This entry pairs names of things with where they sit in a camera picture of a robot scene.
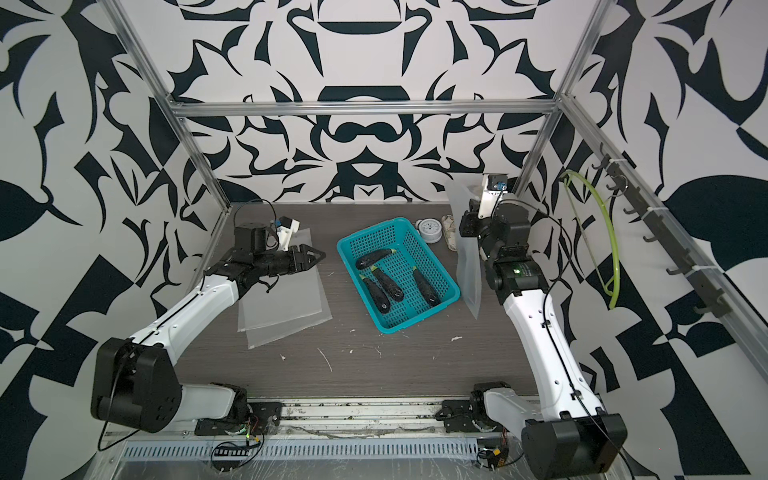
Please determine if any translucent zip-top bag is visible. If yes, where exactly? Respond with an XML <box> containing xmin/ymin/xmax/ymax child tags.
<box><xmin>245</xmin><ymin>298</ymin><xmax>332</xmax><ymax>349</ymax></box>
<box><xmin>446</xmin><ymin>181</ymin><xmax>484</xmax><ymax>319</ymax></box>
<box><xmin>237</xmin><ymin>229</ymin><xmax>328</xmax><ymax>332</ymax></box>

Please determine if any teal plastic basket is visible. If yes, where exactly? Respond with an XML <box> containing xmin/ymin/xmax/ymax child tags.
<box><xmin>337</xmin><ymin>217</ymin><xmax>461</xmax><ymax>334</ymax></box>

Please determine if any dark eggplant three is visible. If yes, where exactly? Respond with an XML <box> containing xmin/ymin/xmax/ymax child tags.
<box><xmin>371</xmin><ymin>266</ymin><xmax>405</xmax><ymax>302</ymax></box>

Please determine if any translucent zip-top bag top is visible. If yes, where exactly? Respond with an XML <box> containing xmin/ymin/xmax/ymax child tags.
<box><xmin>446</xmin><ymin>181</ymin><xmax>484</xmax><ymax>319</ymax></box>

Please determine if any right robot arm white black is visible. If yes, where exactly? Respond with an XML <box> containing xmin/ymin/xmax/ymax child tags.
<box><xmin>458</xmin><ymin>200</ymin><xmax>628</xmax><ymax>479</ymax></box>

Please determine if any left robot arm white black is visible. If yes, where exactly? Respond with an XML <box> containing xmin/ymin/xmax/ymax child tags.
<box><xmin>90</xmin><ymin>224</ymin><xmax>326</xmax><ymax>433</ymax></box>

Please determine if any translucent zip-top bag bottom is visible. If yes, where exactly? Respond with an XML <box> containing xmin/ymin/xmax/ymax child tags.
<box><xmin>245</xmin><ymin>298</ymin><xmax>332</xmax><ymax>349</ymax></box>

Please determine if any dark eggplant five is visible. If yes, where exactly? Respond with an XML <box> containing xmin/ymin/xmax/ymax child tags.
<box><xmin>412</xmin><ymin>267</ymin><xmax>441</xmax><ymax>307</ymax></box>

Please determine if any dark eggplant one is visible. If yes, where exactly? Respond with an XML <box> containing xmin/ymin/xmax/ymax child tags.
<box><xmin>355</xmin><ymin>248</ymin><xmax>396</xmax><ymax>270</ymax></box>

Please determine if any dark eggplant two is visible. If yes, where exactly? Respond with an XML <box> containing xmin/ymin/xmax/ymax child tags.
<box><xmin>362</xmin><ymin>277</ymin><xmax>391</xmax><ymax>314</ymax></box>

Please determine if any small white round clock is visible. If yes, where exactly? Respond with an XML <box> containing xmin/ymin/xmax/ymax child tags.
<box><xmin>415</xmin><ymin>218</ymin><xmax>443</xmax><ymax>244</ymax></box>

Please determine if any green plastic hanger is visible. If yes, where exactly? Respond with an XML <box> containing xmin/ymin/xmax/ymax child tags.
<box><xmin>560</xmin><ymin>169</ymin><xmax>621</xmax><ymax>311</ymax></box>

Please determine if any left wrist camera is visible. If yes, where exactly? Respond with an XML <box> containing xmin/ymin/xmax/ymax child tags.
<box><xmin>275</xmin><ymin>216</ymin><xmax>300</xmax><ymax>251</ymax></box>

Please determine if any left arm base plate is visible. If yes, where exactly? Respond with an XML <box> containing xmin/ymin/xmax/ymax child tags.
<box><xmin>194</xmin><ymin>401</ymin><xmax>284</xmax><ymax>437</ymax></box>

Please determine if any aluminium frame rail front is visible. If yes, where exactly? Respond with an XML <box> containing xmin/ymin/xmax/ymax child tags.
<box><xmin>92</xmin><ymin>385</ymin><xmax>511</xmax><ymax>451</ymax></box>

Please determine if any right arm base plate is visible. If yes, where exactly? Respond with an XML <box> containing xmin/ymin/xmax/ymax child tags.
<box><xmin>434</xmin><ymin>399</ymin><xmax>501</xmax><ymax>433</ymax></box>

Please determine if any black wall hook rack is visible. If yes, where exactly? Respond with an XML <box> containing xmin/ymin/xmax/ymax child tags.
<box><xmin>594</xmin><ymin>143</ymin><xmax>733</xmax><ymax>319</ymax></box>

